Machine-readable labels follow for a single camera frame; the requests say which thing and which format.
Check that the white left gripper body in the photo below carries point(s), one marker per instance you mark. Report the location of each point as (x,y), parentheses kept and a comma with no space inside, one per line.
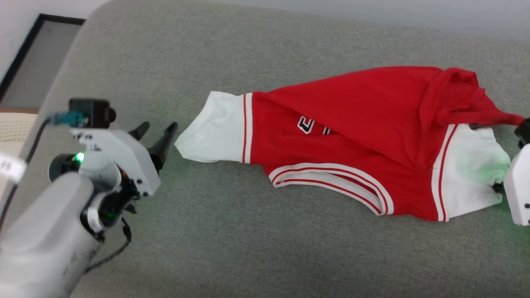
(124,155)

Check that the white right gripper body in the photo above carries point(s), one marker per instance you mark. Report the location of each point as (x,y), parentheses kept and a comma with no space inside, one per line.
(519,186)

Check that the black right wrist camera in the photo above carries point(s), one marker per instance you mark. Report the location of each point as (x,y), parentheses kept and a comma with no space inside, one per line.
(523,132)

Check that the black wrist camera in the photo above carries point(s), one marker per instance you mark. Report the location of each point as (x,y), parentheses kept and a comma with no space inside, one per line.
(93,111)
(523,132)

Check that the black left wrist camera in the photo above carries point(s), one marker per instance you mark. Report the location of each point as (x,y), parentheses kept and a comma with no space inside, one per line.
(93,111)

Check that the grey-green fabric sofa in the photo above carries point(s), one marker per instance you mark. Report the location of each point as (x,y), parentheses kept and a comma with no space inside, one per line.
(248,248)

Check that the red and white jersey shirt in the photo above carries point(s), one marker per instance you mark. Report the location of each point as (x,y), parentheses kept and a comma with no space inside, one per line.
(352,124)

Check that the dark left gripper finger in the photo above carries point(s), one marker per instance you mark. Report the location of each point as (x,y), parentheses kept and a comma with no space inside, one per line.
(140,131)
(165,145)

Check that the black baseboard strip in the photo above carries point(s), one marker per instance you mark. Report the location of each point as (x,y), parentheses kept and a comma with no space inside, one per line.
(21,51)

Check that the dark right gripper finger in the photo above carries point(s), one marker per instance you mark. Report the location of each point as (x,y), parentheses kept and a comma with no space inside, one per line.
(499,188)

